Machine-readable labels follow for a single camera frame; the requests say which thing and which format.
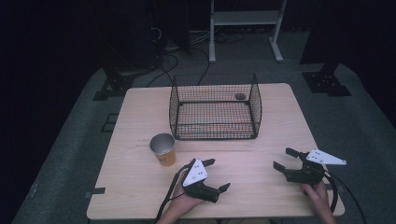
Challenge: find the metal cup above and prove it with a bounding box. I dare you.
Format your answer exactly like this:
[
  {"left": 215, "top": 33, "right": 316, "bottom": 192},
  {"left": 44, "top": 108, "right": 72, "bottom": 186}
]
[{"left": 149, "top": 133, "right": 177, "bottom": 167}]

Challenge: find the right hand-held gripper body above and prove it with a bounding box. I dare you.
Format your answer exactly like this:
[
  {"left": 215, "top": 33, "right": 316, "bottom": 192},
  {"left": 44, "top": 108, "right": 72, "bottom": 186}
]
[{"left": 283, "top": 148, "right": 347, "bottom": 188}]

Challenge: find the black tape square outline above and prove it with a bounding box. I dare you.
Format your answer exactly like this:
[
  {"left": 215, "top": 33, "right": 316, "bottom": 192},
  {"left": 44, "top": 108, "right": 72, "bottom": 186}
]
[{"left": 101, "top": 113, "right": 120, "bottom": 133}]

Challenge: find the thick black right gripper cable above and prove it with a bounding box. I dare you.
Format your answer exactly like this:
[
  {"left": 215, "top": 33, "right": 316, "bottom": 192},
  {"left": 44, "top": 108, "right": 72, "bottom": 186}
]
[{"left": 323, "top": 170, "right": 340, "bottom": 215}]

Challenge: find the black wire mesh basket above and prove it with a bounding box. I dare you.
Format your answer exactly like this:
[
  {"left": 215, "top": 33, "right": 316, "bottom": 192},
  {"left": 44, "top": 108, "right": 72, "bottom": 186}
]
[{"left": 168, "top": 73, "right": 263, "bottom": 141}]

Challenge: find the black stand base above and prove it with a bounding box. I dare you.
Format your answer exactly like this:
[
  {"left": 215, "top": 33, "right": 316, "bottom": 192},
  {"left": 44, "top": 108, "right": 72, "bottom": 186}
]
[
  {"left": 92, "top": 66, "right": 134, "bottom": 102},
  {"left": 302, "top": 62, "right": 353, "bottom": 97}
]

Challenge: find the black floor cable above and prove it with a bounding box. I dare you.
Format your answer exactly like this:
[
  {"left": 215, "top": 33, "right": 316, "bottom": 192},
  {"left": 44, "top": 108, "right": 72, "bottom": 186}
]
[
  {"left": 190, "top": 46, "right": 211, "bottom": 87},
  {"left": 146, "top": 52, "right": 180, "bottom": 89}
]

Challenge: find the white metal stand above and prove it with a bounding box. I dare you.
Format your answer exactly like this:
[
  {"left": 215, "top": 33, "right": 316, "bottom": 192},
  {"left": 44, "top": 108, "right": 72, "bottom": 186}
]
[{"left": 208, "top": 0, "right": 288, "bottom": 64}]

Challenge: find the thin black right gripper cable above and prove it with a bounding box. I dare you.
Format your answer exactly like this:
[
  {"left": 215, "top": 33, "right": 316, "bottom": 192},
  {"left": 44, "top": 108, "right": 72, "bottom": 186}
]
[{"left": 328, "top": 172, "right": 368, "bottom": 224}]

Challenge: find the person's right hand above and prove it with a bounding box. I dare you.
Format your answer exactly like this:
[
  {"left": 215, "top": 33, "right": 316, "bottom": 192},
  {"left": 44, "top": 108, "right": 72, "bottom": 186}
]
[{"left": 300, "top": 181, "right": 332, "bottom": 216}]

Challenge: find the black tape strip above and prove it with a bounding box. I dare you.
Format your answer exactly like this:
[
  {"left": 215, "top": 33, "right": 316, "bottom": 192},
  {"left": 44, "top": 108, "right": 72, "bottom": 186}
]
[{"left": 84, "top": 187, "right": 106, "bottom": 199}]

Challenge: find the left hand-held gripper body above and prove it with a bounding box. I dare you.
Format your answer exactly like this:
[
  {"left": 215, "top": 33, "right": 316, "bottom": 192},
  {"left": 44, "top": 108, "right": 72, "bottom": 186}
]
[{"left": 181, "top": 158, "right": 220, "bottom": 204}]

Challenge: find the person's left hand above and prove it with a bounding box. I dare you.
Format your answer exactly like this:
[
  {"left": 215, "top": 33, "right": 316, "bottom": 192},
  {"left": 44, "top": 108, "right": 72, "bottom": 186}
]
[{"left": 168, "top": 179, "right": 205, "bottom": 218}]

